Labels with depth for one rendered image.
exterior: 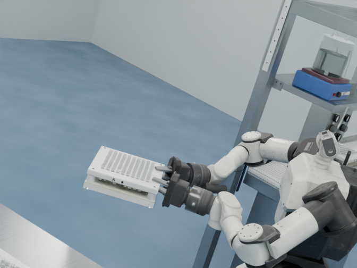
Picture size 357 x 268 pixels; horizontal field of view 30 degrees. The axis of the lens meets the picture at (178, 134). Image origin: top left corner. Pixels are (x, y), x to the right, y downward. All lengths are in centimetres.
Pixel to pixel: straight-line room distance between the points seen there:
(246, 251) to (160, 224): 245
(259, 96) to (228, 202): 100
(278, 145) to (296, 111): 434
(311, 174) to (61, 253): 84
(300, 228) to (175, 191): 46
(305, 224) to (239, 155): 65
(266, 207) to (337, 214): 130
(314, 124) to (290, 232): 108
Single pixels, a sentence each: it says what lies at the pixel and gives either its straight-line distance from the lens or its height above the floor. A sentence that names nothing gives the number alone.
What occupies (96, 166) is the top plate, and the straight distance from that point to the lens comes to 227.
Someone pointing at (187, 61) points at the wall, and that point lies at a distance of 772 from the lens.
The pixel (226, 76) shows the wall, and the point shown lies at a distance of 739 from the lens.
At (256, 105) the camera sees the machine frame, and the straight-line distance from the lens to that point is 311.
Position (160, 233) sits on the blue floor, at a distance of 434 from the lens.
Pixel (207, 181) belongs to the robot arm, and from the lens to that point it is 246.
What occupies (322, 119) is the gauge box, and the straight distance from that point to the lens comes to 302.
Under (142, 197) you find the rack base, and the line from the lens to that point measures 225.
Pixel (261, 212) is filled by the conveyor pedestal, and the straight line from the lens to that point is 340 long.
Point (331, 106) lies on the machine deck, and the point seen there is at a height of 134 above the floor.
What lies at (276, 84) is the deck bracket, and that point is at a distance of 311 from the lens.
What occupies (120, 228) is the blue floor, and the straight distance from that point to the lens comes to 425.
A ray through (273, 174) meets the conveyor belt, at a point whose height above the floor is 91.
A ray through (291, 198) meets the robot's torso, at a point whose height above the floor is 118.
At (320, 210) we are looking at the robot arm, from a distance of 208.
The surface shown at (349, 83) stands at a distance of 289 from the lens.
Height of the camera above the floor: 196
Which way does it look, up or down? 18 degrees down
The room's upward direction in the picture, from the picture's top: 17 degrees clockwise
